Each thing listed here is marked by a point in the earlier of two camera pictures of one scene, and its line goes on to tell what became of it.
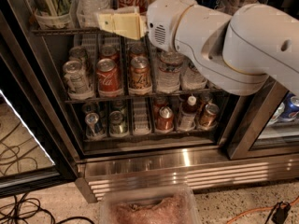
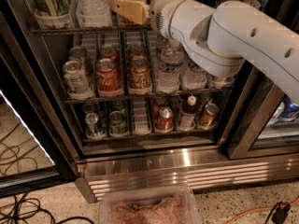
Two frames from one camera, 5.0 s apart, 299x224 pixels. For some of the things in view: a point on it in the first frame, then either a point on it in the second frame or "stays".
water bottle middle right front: [192, 78] stays
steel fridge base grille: [200, 171] stays
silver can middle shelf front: [76, 80] stays
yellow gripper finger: [126, 21] → [135, 10]
